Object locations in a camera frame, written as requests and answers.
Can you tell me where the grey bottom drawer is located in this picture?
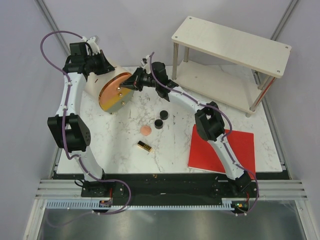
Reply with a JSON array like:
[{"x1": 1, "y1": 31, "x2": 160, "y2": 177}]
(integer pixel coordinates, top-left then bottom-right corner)
[{"x1": 107, "y1": 90, "x2": 134, "y2": 114}]

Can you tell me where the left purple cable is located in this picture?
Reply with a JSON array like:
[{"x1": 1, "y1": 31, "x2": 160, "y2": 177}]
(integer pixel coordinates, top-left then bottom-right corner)
[{"x1": 39, "y1": 29, "x2": 133, "y2": 216}]

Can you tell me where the pink makeup sponge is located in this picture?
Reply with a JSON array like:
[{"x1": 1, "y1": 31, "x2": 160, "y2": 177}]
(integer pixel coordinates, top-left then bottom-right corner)
[{"x1": 140, "y1": 125, "x2": 152, "y2": 136}]

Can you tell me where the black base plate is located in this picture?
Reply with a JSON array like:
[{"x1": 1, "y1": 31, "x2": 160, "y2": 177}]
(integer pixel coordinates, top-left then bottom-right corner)
[{"x1": 74, "y1": 173, "x2": 258, "y2": 199}]

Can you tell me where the cream two-tier shelf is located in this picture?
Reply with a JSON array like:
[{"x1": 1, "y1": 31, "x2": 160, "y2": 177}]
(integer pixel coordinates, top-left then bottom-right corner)
[{"x1": 171, "y1": 16, "x2": 292, "y2": 117}]

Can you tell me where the black round jar upper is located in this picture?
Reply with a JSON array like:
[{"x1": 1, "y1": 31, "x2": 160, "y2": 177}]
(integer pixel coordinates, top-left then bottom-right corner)
[{"x1": 159, "y1": 110, "x2": 169, "y2": 121}]

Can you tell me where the orange top drawer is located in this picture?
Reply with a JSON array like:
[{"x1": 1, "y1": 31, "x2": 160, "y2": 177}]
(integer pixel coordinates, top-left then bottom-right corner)
[{"x1": 99, "y1": 72, "x2": 132, "y2": 106}]

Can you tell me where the black round jar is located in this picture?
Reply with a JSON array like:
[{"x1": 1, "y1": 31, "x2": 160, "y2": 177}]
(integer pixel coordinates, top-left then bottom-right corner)
[
  {"x1": 154, "y1": 119, "x2": 164, "y2": 130},
  {"x1": 159, "y1": 110, "x2": 169, "y2": 121}
]

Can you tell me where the yellow drawer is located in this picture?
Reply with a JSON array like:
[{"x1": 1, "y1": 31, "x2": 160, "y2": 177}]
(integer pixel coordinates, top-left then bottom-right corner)
[{"x1": 99, "y1": 86, "x2": 134, "y2": 113}]

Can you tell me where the red notebook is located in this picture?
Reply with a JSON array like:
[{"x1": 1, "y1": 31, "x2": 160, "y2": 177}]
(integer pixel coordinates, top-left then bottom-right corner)
[{"x1": 188, "y1": 125, "x2": 256, "y2": 174}]

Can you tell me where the white slotted cable duct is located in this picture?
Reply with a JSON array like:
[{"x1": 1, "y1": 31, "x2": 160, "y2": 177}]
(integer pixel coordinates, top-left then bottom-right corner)
[{"x1": 45, "y1": 199, "x2": 247, "y2": 211}]

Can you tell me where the cream drawer organizer shell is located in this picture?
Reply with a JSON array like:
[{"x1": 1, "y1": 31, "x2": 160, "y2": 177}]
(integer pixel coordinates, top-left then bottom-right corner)
[{"x1": 84, "y1": 58, "x2": 129, "y2": 101}]

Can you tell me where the purple cable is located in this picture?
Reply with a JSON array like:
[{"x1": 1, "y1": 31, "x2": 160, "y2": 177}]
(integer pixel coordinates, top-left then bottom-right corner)
[
  {"x1": 148, "y1": 51, "x2": 261, "y2": 216},
  {"x1": 39, "y1": 29, "x2": 133, "y2": 216}
]

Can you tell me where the black round jar lower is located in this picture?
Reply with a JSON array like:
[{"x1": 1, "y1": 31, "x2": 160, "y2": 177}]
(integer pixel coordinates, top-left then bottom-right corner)
[{"x1": 154, "y1": 119, "x2": 164, "y2": 130}]

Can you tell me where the gold black lipstick box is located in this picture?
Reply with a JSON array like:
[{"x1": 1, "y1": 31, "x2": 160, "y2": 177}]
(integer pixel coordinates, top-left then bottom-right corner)
[{"x1": 137, "y1": 140, "x2": 153, "y2": 152}]

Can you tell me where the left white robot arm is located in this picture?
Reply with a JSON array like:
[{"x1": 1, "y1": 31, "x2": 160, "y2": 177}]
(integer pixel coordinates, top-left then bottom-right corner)
[{"x1": 47, "y1": 36, "x2": 115, "y2": 197}]

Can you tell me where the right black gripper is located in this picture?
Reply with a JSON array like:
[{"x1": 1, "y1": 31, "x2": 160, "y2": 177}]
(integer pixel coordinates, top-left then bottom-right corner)
[{"x1": 119, "y1": 68, "x2": 158, "y2": 93}]

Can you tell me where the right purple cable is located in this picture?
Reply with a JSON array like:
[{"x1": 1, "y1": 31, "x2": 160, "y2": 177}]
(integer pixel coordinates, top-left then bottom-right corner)
[{"x1": 148, "y1": 51, "x2": 261, "y2": 216}]

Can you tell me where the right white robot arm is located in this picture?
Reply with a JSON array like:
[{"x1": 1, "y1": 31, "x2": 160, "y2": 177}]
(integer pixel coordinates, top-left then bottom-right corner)
[{"x1": 120, "y1": 61, "x2": 251, "y2": 197}]

